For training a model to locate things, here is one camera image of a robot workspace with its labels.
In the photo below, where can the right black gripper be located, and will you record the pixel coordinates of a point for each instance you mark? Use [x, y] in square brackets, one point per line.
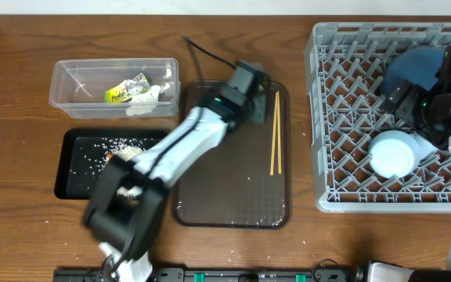
[405, 110]

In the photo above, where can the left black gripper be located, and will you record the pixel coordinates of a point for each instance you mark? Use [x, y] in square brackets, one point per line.
[263, 117]

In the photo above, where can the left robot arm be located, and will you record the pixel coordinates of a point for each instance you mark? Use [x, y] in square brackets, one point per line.
[126, 208]

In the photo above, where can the pile of white rice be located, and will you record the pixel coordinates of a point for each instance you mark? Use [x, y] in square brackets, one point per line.
[127, 153]

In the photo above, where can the blue plate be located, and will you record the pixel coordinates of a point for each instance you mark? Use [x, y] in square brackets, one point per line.
[418, 66]

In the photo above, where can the light blue small bowl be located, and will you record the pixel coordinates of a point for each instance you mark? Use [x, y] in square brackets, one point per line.
[394, 154]

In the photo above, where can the clear plastic bin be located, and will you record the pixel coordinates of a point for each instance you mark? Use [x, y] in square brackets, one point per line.
[78, 86]

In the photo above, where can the light blue cup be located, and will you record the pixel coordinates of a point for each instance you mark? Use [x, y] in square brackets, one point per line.
[424, 147]

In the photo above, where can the white tissue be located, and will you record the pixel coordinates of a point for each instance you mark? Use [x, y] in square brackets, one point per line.
[144, 101]

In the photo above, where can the yellow snack packet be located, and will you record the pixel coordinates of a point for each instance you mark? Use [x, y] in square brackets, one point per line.
[117, 94]

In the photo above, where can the foil wrapper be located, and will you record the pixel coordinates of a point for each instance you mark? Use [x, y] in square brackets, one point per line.
[135, 86]

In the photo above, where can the wooden chopstick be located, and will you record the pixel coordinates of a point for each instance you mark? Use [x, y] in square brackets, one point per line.
[274, 130]
[278, 128]

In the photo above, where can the black rectangular tray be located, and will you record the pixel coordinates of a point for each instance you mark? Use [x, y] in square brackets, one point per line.
[82, 158]

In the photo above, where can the brown serving tray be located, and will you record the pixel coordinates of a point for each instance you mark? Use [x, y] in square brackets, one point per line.
[231, 186]

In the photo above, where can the grey dishwasher rack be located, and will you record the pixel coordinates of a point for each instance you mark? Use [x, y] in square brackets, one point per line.
[344, 68]

